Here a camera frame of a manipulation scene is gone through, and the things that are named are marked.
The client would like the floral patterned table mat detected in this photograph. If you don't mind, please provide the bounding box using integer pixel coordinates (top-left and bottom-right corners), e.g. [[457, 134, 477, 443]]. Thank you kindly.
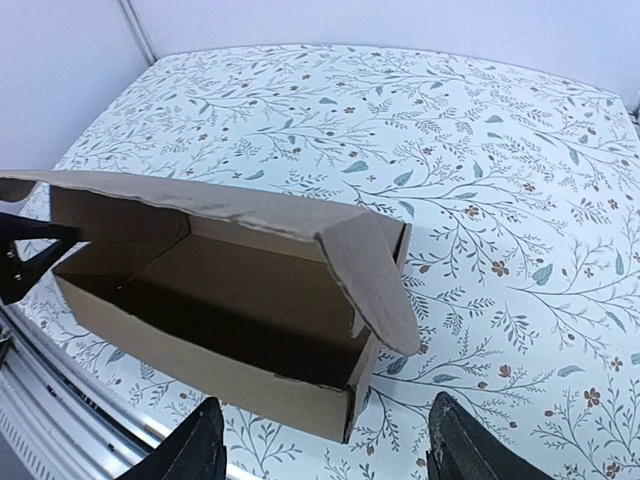
[[19, 43, 640, 480]]

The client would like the brown cardboard paper box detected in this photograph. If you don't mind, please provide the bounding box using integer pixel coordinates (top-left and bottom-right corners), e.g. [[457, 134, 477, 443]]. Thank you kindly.
[[1, 170, 421, 443]]

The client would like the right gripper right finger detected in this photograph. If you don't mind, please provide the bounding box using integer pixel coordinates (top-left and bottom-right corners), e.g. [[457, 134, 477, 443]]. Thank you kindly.
[[427, 392, 550, 480]]

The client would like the front aluminium rail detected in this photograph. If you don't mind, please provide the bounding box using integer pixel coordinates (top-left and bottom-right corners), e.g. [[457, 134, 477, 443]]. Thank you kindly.
[[1, 306, 171, 479]]

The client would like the left aluminium frame post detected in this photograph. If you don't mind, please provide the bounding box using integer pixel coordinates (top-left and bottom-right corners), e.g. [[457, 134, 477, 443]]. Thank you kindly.
[[117, 0, 157, 66]]

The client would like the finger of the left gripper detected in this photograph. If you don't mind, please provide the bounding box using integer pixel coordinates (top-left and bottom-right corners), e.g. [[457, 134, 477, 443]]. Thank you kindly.
[[0, 240, 75, 304], [1, 213, 84, 250]]

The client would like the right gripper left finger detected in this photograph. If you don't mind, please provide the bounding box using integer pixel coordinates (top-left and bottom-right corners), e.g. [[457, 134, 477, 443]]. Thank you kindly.
[[124, 397, 227, 480]]

